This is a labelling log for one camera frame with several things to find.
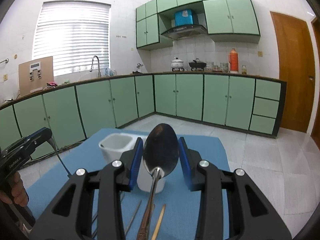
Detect green upper wall cabinets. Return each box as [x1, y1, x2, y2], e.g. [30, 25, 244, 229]
[136, 0, 260, 50]

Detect orange thermos flask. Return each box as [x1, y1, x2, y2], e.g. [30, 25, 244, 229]
[228, 48, 239, 73]

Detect green lower kitchen cabinets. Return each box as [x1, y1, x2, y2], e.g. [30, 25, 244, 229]
[1, 72, 286, 149]

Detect window with white blinds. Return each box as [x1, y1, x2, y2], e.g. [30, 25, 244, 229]
[31, 1, 111, 76]

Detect large steel spoon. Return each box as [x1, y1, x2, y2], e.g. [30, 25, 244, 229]
[137, 123, 179, 240]

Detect black wok on stove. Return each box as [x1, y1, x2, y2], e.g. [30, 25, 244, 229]
[189, 58, 207, 72]

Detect cardboard box with label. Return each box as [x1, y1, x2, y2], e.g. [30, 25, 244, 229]
[18, 56, 54, 96]

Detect wooden door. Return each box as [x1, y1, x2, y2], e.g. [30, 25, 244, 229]
[309, 18, 319, 148]
[271, 12, 315, 133]

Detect white cooking pot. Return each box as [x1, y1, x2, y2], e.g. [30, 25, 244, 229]
[171, 57, 184, 72]

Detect wooden chopstick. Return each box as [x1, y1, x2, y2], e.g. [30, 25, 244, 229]
[151, 204, 166, 240]
[144, 204, 155, 239]

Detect small cartoon handle spoon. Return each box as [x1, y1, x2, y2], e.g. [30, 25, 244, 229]
[48, 138, 72, 178]

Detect wooden door far right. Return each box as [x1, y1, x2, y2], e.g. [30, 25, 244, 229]
[309, 18, 319, 148]

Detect chrome kitchen faucet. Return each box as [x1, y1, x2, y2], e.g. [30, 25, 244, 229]
[89, 55, 102, 78]

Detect wooden door near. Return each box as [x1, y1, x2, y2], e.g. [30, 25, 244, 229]
[271, 12, 315, 133]

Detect blue box above hood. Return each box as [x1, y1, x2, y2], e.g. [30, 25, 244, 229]
[175, 9, 199, 27]

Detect white twin utensil holder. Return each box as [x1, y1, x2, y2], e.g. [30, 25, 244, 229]
[99, 133, 163, 197]

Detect person's left hand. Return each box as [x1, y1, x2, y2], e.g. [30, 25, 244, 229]
[8, 172, 29, 207]

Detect blue tablecloth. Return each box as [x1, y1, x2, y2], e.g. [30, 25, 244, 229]
[27, 128, 229, 239]

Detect black range hood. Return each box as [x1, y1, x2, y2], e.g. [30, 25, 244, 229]
[162, 24, 208, 40]

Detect pink cloth on counter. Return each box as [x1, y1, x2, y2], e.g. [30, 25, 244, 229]
[47, 81, 57, 87]

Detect grey metal chopstick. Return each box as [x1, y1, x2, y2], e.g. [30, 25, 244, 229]
[91, 192, 125, 239]
[124, 200, 142, 236]

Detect small glass jar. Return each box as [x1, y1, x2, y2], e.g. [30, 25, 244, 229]
[241, 65, 247, 75]

